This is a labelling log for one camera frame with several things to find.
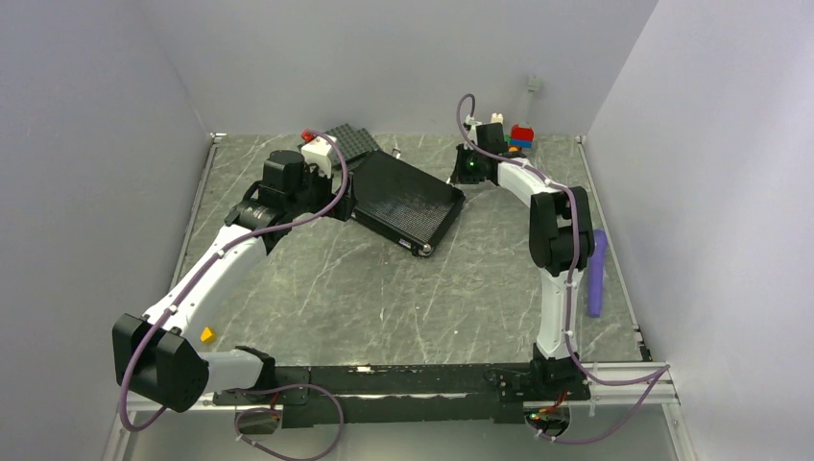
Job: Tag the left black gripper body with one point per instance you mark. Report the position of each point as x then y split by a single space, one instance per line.
320 190

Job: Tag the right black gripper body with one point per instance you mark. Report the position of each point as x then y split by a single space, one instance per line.
468 171

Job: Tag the aluminium poker case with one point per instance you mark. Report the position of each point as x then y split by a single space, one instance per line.
404 204

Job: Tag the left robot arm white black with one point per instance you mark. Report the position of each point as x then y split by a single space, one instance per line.
156 354

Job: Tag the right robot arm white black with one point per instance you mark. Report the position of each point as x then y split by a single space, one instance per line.
560 239

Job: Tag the dark grey lego baseplate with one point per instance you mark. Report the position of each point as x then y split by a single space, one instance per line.
353 143

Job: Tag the colourful lego train toy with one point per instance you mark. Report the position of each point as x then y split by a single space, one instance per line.
513 140

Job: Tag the purple toy microphone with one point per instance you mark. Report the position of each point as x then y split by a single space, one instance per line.
595 274

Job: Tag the small yellow block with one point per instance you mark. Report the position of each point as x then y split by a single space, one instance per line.
207 336

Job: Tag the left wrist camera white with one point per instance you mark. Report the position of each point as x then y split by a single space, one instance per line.
316 150

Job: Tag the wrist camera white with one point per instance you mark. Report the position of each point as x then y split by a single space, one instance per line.
316 150
472 121

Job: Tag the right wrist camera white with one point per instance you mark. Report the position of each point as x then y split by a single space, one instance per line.
472 121

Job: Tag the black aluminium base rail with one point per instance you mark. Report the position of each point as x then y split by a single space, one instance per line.
323 395

